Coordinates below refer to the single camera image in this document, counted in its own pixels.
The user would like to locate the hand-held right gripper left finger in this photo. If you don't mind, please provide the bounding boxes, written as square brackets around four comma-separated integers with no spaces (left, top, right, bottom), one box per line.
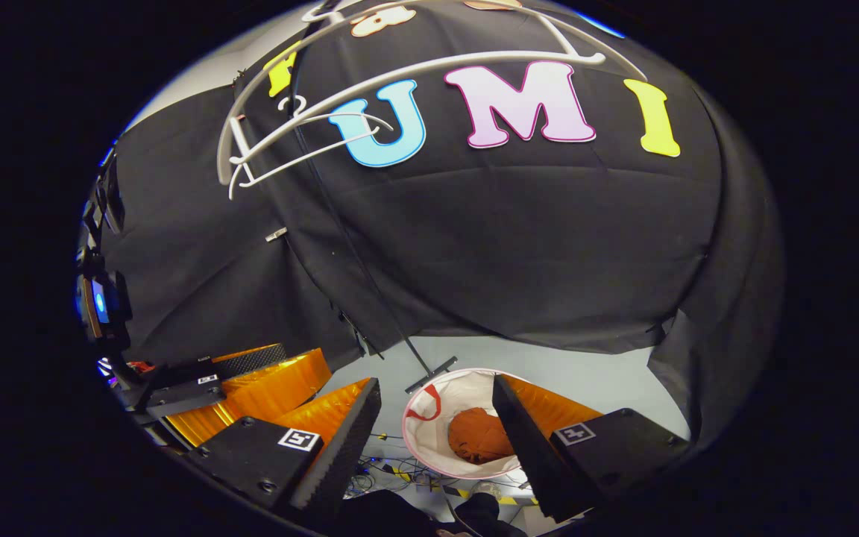
[189,377,383,523]

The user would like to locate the white laundry hamper red handles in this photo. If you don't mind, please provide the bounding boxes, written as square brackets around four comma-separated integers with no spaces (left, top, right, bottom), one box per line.
[402,368,531,480]

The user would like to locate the orange corduroy jacket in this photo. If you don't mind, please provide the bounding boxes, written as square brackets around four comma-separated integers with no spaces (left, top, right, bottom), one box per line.
[448,406,516,465]

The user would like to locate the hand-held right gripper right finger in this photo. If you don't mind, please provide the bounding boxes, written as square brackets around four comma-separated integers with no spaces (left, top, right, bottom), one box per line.
[491,373,691,523]

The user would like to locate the black clothes rack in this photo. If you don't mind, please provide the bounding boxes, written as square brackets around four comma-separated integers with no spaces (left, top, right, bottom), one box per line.
[286,0,459,394]

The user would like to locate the person's dark trousers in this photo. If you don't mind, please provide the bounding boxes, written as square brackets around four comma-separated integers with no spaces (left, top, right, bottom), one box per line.
[336,491,527,537]

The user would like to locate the black floor cables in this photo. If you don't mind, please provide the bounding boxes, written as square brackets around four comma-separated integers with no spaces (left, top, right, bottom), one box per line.
[351,429,460,497]

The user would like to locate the white clothes hanger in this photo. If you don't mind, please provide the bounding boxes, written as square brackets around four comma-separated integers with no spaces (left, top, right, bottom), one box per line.
[217,0,648,187]
[228,97,397,201]

